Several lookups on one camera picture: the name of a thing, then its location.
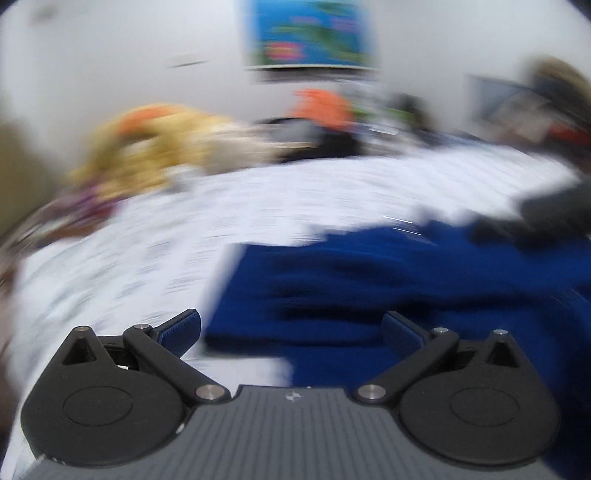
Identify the yellow quilt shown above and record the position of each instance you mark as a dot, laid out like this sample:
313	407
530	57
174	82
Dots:
152	147

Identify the white script-printed bed quilt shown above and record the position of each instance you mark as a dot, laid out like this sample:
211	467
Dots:
194	217

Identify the lotus flower wall poster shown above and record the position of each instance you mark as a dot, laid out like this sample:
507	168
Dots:
309	34

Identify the pile of mixed clothes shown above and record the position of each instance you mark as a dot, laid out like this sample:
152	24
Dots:
554	97

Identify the orange plastic bag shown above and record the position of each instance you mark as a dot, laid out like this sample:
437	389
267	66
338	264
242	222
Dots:
323	108

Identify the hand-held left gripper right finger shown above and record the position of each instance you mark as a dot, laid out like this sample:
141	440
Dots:
400	334

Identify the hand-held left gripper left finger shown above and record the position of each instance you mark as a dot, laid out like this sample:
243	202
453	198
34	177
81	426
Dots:
180	331

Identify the blue fleece garment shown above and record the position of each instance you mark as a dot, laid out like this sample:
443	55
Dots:
351	286

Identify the black clothes heap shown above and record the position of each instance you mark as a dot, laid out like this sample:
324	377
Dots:
332	143

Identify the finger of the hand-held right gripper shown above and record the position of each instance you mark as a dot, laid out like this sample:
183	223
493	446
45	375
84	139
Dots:
508	230

